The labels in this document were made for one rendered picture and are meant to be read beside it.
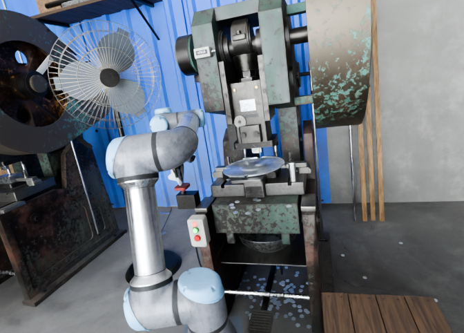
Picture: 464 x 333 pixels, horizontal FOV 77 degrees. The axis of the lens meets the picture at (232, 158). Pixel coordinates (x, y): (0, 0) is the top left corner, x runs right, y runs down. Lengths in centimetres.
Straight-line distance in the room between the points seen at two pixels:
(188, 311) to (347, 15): 94
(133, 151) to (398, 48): 219
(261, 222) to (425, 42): 187
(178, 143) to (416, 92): 214
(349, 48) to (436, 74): 173
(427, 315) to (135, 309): 93
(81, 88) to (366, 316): 167
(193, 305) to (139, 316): 14
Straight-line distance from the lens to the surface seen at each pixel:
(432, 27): 269
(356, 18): 101
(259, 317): 151
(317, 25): 101
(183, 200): 140
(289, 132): 161
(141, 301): 88
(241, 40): 137
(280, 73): 128
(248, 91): 136
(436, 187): 290
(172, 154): 81
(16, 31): 220
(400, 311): 126
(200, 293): 83
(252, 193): 137
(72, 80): 184
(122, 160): 84
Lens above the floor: 118
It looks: 15 degrees down
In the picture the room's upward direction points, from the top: 8 degrees counter-clockwise
